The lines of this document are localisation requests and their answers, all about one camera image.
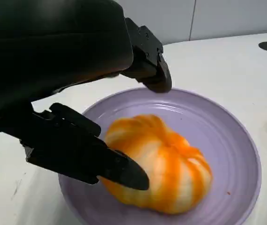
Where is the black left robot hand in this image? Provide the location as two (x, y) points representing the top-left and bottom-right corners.
(0, 0), (173, 191)

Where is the orange and white bread roll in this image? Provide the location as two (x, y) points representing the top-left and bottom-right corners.
(99, 113), (213, 215)

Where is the lilac plate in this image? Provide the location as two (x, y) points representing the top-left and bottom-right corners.
(58, 88), (263, 225)

